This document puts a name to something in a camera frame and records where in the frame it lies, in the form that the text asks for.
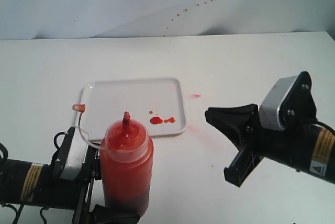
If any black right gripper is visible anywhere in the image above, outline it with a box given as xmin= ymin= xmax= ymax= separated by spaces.
xmin=205 ymin=104 xmax=314 ymax=187

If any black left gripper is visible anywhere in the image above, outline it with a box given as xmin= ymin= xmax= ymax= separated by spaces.
xmin=49 ymin=147 xmax=140 ymax=223

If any red sauce squeeze bottle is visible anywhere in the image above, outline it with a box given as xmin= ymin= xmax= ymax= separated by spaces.
xmin=72 ymin=104 xmax=154 ymax=214

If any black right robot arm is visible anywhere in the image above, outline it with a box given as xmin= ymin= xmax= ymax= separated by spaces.
xmin=205 ymin=104 xmax=334 ymax=187

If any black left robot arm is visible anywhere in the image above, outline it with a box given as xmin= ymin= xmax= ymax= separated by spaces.
xmin=1 ymin=148 xmax=140 ymax=223

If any red sauce puddle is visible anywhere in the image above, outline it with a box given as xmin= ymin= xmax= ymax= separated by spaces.
xmin=149 ymin=110 xmax=176 ymax=125

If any white rectangular plastic tray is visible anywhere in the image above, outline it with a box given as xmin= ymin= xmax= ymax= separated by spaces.
xmin=75 ymin=77 xmax=187 ymax=143

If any white backdrop cloth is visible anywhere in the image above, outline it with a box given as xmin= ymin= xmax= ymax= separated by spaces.
xmin=1 ymin=0 xmax=334 ymax=40

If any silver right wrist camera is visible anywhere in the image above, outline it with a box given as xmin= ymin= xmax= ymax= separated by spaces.
xmin=258 ymin=71 xmax=318 ymax=132

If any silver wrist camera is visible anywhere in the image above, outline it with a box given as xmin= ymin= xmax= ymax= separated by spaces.
xmin=258 ymin=71 xmax=318 ymax=132
xmin=52 ymin=127 xmax=88 ymax=181

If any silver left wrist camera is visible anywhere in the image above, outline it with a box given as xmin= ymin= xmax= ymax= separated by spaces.
xmin=52 ymin=127 xmax=88 ymax=181

